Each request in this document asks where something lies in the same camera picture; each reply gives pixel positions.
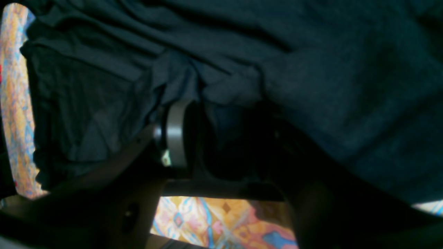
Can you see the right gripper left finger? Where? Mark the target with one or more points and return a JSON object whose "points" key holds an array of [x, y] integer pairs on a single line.
{"points": [[113, 206]]}

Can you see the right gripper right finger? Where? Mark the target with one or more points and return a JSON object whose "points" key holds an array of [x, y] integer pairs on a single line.
{"points": [[329, 207]]}

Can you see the black t-shirt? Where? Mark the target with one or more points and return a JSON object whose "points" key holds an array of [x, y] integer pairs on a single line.
{"points": [[361, 78]]}

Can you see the patterned colourful tablecloth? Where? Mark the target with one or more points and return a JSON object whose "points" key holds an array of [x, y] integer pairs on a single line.
{"points": [[201, 211]]}

